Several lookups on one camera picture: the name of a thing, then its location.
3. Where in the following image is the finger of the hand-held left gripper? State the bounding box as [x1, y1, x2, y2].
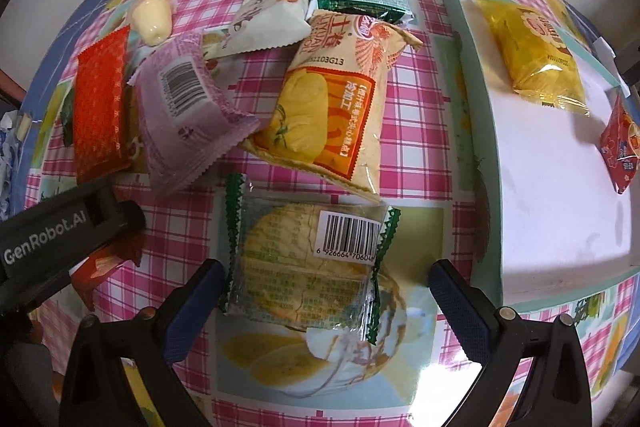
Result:
[116, 200, 148, 239]

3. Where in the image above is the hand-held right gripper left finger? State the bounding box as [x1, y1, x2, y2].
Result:
[60, 258, 227, 427]

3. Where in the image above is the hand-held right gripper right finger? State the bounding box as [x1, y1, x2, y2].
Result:
[429, 258, 608, 427]

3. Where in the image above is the clear green-edged cake packet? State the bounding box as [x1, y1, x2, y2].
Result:
[217, 173, 403, 347]

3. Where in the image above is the white box with teal sides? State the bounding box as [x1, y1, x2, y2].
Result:
[442, 0, 640, 308]

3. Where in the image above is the pale yellow pudding cup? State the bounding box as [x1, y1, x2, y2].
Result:
[127, 0, 177, 46]

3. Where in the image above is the crumpled white blue packaging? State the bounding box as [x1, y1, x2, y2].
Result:
[0, 109, 31, 218]

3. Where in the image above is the purple snack packet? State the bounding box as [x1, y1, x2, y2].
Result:
[127, 31, 262, 200]

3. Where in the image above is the red patterned snack packet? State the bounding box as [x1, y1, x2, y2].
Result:
[74, 25, 133, 184]

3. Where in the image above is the pink checked printed tablecloth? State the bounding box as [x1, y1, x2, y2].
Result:
[10, 0, 640, 427]

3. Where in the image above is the large yellow orange snack packet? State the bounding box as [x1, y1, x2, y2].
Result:
[240, 9, 425, 208]

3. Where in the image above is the small red snack packet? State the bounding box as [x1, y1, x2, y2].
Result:
[599, 93, 640, 195]

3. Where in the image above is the white leaf-print snack packet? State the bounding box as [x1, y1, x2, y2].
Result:
[202, 0, 321, 60]

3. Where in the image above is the yellow glossy snack packet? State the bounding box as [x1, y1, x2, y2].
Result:
[472, 0, 591, 116]

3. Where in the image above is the white paper tag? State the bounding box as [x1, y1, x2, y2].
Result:
[595, 36, 619, 60]

